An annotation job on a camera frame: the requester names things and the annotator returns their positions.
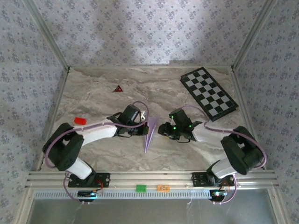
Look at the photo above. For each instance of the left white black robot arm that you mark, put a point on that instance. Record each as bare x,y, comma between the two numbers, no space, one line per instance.
100,133

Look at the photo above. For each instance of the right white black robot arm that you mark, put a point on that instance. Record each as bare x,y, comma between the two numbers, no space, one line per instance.
205,134

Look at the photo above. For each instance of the dark red triangle piece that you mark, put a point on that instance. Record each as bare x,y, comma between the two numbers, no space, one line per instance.
118,89

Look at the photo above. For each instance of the red plastic block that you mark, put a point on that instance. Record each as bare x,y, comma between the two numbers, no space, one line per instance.
80,121

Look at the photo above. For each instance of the black grey chessboard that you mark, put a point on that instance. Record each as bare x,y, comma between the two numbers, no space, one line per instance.
205,88

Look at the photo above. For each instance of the orange tag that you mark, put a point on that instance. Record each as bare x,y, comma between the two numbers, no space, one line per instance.
163,188

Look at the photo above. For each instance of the green tag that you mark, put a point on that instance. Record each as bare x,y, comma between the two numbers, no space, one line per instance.
141,188

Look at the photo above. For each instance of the small circuit board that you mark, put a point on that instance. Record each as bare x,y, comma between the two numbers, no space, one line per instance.
218,194
90,194

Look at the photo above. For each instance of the aluminium mounting rail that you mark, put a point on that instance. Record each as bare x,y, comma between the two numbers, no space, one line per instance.
151,177

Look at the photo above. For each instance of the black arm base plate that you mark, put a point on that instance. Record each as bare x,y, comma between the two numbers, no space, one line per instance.
198,179
102,179

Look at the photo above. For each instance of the aluminium side rail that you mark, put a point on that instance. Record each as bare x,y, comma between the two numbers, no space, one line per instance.
54,116
241,93

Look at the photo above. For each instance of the aluminium frame post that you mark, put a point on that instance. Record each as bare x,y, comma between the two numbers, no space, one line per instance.
49,35
253,35

